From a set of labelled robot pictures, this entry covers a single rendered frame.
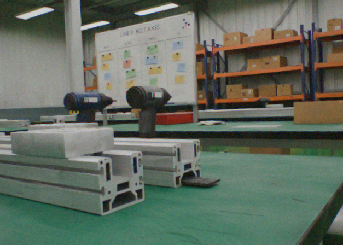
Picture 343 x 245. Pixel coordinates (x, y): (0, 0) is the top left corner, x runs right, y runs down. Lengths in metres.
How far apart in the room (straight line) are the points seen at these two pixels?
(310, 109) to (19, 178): 2.09
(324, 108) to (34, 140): 2.10
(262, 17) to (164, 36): 8.03
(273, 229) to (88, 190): 0.28
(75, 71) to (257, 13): 6.10
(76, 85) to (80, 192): 8.75
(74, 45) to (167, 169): 8.80
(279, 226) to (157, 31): 3.75
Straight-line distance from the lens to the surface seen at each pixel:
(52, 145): 0.60
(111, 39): 4.59
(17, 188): 0.72
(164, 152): 0.69
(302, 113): 2.54
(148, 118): 0.94
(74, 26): 9.53
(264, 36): 10.64
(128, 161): 0.58
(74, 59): 9.35
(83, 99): 1.13
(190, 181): 0.69
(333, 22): 10.32
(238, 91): 10.93
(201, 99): 11.47
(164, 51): 4.02
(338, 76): 11.03
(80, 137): 0.59
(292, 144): 2.05
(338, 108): 2.48
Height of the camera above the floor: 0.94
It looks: 3 degrees down
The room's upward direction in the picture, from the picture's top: 3 degrees counter-clockwise
